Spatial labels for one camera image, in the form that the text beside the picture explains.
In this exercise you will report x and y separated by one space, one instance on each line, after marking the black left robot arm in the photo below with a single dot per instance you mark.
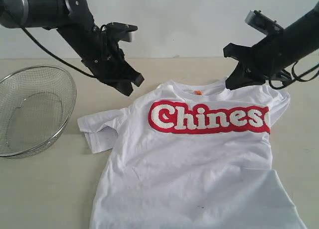
47 14

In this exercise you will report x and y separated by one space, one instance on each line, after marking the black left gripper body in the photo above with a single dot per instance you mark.
100 55

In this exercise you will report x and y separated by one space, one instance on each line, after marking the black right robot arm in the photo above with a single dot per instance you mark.
307 30

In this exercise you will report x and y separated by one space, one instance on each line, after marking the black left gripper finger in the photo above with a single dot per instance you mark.
124 87
132 75

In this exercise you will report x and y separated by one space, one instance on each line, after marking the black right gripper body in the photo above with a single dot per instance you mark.
268 59

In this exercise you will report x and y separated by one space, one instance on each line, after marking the white t-shirt red lettering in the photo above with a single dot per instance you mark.
191 157

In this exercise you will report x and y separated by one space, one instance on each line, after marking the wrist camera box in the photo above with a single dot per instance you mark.
263 24
116 31

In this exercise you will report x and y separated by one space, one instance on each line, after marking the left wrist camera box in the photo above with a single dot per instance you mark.
116 31

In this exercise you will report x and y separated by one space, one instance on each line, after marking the round metal mesh basket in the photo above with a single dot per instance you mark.
36 104

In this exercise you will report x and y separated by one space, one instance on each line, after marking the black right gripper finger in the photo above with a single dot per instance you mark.
241 77
237 52

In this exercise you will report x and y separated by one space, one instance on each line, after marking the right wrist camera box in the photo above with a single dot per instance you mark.
263 24

